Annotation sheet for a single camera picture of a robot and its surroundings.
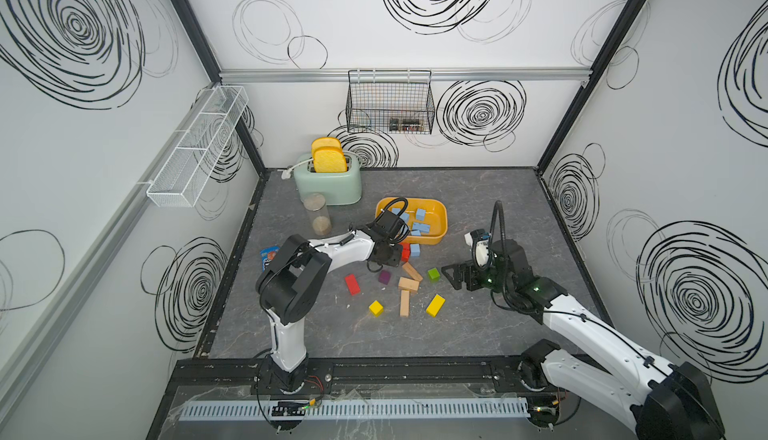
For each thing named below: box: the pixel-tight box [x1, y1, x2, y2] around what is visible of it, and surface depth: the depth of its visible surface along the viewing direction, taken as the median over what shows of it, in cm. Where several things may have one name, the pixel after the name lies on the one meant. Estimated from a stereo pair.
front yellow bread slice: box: [312, 138, 348, 173], surface depth 100 cm
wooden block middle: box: [398, 276, 420, 291], surface depth 89 cm
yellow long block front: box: [425, 293, 447, 318], surface depth 87 cm
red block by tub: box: [401, 243, 411, 262], surface depth 96 cm
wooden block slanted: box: [402, 262, 423, 281], surface depth 93 cm
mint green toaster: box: [293, 151, 363, 205], surface depth 103 cm
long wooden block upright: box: [400, 289, 410, 317], surface depth 87 cm
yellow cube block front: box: [369, 300, 385, 317], surface depth 85 cm
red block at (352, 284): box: [344, 274, 361, 296], surface depth 92 cm
